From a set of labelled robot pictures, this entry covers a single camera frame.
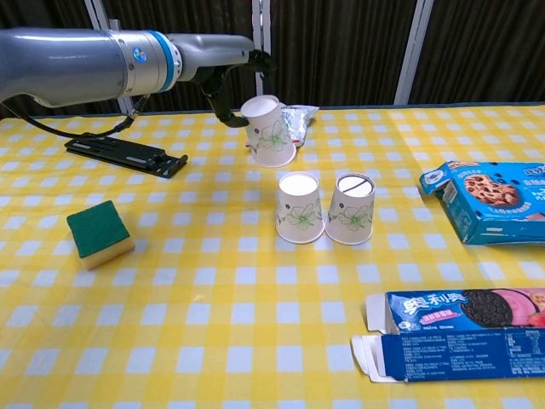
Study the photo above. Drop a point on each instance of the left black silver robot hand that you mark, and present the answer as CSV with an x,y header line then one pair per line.
x,y
213,51

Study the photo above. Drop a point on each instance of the white floral paper cup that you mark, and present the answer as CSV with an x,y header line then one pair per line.
x,y
268,136
298,213

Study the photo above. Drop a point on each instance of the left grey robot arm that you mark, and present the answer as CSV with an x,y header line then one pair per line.
x,y
64,64

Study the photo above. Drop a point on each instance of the silver snack bag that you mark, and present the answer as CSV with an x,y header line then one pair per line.
x,y
301,121

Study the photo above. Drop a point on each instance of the paper cup with black line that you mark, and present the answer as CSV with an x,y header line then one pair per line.
x,y
351,213

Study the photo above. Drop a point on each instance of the green yellow sponge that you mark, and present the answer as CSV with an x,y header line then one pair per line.
x,y
100,232

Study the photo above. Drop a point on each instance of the yellow checked tablecloth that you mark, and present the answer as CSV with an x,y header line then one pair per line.
x,y
213,298

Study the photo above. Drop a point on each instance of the blue chocolate cookie box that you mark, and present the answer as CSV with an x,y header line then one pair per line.
x,y
489,200

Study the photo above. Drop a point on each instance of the blue pink sandwich cookie box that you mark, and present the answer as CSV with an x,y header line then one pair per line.
x,y
460,336

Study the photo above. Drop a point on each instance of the black plastic bracket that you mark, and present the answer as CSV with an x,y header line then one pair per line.
x,y
123,155

